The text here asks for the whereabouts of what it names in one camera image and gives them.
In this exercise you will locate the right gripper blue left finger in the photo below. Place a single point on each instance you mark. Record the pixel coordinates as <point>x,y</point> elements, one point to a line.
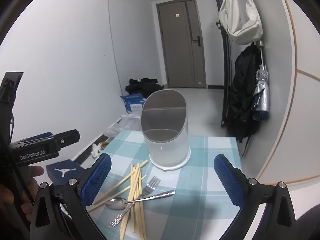
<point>93,178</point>

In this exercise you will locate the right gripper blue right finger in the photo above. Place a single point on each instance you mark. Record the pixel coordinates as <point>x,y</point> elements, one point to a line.
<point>231,178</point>

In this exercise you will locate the wooden chopstick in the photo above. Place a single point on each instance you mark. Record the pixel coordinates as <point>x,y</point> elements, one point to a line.
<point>94,207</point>
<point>134,216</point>
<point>140,206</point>
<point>131,196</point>
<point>129,176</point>

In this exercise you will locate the silver spoon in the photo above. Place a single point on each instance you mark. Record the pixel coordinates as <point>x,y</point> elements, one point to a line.
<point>135,201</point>

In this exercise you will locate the white utensil holder cup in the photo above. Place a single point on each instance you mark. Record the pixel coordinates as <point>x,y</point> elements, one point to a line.
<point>164,123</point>

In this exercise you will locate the person's left hand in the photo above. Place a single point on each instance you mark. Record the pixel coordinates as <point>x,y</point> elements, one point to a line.
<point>8,198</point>

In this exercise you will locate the navy Jordan shoe box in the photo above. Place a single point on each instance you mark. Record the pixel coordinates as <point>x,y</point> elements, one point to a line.
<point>61,172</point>

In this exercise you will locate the teal plaid tablecloth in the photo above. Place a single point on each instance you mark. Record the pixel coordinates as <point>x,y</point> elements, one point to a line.
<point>200,209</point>

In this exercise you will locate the black hanging jacket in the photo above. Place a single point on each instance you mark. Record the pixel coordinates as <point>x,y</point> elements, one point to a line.
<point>240,122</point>

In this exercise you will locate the grey plastic bag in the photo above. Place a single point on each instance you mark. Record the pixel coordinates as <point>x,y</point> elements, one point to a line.
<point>130,122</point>

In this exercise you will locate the silver folded umbrella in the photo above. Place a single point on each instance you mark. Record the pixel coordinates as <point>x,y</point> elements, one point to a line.
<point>261,98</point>

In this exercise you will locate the blue cardboard box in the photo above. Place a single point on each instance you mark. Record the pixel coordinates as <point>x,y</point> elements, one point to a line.
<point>134,103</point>

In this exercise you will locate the black clothes pile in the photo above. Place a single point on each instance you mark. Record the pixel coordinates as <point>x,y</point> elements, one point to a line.
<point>145,86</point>

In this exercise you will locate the black framed glass door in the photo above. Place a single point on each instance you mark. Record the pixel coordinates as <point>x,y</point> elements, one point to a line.
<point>226,66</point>

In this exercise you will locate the white hanging bag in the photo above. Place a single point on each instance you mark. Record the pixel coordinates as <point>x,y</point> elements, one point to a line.
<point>239,31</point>

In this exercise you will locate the brown entrance door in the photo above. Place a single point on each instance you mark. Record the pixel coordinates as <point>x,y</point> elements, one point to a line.
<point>182,44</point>

